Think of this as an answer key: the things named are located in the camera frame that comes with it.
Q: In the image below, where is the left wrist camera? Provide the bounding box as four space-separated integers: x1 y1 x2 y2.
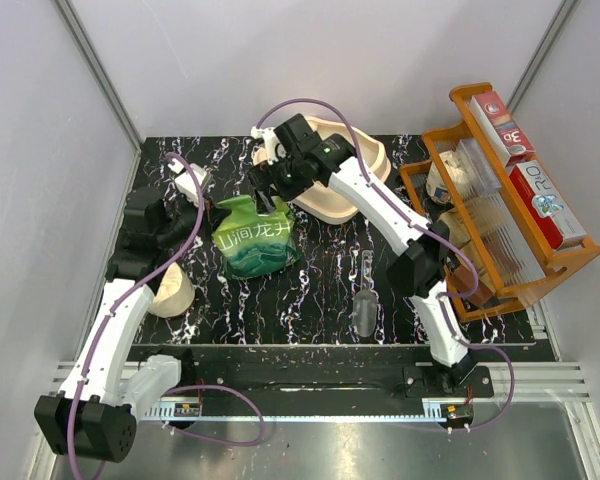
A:
170 163 212 205

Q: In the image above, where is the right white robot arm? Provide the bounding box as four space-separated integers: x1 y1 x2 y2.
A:
249 114 471 396

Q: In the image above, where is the red white box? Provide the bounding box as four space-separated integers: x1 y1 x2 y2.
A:
509 160 587 250

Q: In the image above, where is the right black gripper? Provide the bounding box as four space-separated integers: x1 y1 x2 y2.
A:
245 153 313 217

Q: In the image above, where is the brown paper packet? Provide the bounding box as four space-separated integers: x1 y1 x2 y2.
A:
439 208 495 308

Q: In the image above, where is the clear plastic scoop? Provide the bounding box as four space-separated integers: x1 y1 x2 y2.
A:
352 250 379 338

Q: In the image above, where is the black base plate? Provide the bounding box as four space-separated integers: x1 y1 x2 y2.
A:
114 342 495 419

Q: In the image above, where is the beige litter box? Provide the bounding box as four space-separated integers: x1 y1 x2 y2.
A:
272 114 391 225

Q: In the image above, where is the orange wooden rack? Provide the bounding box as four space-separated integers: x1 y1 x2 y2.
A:
399 82 600 323

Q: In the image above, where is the clear acrylic box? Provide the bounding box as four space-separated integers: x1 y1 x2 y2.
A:
456 138 501 196

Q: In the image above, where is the white pack in rack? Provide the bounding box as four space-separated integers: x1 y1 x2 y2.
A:
426 148 469 209

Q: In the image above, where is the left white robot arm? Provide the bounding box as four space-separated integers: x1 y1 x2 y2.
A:
34 187 205 463

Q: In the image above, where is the green litter bag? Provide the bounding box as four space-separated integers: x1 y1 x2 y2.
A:
211 195 300 280

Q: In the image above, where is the red box 3b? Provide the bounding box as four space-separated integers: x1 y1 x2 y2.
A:
469 91 535 168

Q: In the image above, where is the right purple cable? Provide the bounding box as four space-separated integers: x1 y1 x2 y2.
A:
255 97 516 432

